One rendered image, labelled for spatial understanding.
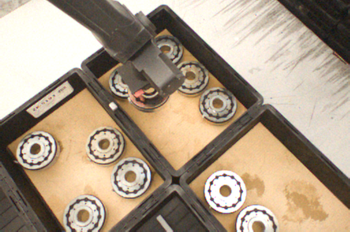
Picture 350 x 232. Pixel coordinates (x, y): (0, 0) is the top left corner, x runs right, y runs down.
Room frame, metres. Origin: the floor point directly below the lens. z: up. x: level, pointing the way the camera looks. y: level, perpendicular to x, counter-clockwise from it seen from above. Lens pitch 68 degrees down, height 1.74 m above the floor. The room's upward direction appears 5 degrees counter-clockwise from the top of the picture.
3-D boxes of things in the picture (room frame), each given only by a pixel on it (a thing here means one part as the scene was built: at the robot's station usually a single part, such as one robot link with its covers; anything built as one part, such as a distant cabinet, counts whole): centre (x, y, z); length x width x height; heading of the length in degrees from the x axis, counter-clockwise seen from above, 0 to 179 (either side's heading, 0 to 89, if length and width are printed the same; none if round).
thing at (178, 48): (0.51, 0.01, 0.86); 0.10 x 0.10 x 0.01
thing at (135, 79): (0.34, 0.06, 1.11); 0.10 x 0.07 x 0.07; 119
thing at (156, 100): (0.34, 0.06, 0.98); 0.10 x 0.10 x 0.01
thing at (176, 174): (0.38, 0.01, 0.92); 0.40 x 0.30 x 0.02; 36
